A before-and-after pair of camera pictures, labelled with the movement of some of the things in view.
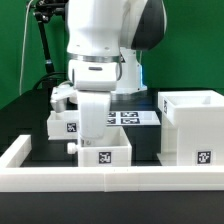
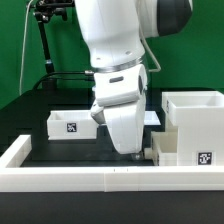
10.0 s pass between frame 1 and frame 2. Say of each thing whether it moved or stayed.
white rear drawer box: stayed
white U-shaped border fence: stayed
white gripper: moved
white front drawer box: moved
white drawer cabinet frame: stayed
